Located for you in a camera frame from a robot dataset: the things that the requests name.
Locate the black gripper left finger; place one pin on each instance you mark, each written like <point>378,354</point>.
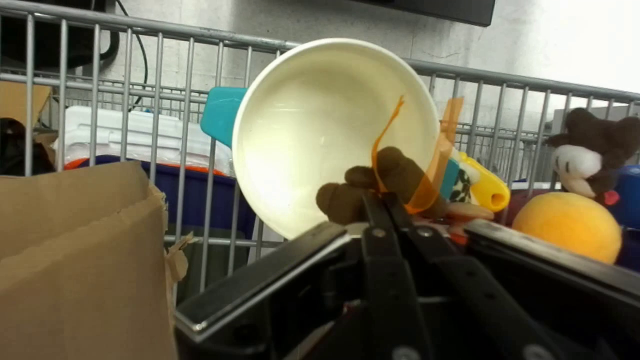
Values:
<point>391,292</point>

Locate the dark blue container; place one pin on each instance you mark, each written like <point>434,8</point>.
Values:
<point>192,200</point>

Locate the yellow ball toy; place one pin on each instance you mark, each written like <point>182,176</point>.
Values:
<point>570,223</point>

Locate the yellow plastic toy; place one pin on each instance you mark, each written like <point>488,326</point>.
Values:
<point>490,186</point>

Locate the white plastic container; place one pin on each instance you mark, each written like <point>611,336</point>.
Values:
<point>140,141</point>

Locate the large cardboard box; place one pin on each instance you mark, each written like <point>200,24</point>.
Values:
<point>73,267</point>

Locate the brown plush toy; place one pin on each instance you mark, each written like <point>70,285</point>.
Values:
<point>346,200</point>

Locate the white pot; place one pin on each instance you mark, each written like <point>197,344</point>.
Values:
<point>312,133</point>

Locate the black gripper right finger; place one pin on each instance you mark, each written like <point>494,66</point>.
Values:
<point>467,306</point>

